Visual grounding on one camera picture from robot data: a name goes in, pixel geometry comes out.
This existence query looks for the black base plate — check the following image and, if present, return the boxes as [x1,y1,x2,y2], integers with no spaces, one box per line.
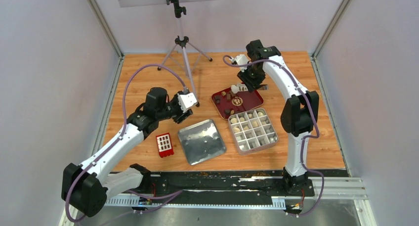
[119,169,316,206]

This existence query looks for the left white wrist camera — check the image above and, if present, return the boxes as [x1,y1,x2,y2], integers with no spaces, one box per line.
[177,92,198,113]

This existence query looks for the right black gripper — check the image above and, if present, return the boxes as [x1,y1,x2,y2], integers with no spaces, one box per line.
[238,63,266,92]

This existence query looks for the red lacquer tray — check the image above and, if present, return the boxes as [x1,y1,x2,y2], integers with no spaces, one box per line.
[211,87,264,120]

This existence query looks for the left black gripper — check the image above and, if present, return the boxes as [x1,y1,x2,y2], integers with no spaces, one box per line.
[157,91,194,125]

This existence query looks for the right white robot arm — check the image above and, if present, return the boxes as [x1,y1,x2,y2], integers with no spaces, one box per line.
[231,40,319,195]

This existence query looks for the silver tin lid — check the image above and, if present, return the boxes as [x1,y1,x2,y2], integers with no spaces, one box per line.
[177,119,227,166]

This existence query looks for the grey tripod stand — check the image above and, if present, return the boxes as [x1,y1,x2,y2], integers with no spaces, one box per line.
[162,0,213,107]

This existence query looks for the red small box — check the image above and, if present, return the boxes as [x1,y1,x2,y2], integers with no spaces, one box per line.
[156,133,174,158]

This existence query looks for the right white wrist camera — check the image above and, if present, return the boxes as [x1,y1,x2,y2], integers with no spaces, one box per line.
[231,54,249,70]

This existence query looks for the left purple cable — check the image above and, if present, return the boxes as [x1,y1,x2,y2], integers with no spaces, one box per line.
[65,64,188,224]

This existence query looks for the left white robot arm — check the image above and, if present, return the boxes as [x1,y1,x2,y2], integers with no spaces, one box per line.
[61,87,197,217]

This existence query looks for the purple cable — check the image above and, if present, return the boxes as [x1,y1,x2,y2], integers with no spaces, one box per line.
[65,64,188,224]
[222,55,325,218]

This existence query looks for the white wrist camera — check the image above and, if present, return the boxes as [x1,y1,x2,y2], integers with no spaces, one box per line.
[231,54,249,70]
[177,92,198,113]

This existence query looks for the silver compartment tin box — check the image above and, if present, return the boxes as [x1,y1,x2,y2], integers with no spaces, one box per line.
[228,108,279,155]

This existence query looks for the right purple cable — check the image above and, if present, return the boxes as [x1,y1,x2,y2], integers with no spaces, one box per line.
[222,55,325,218]

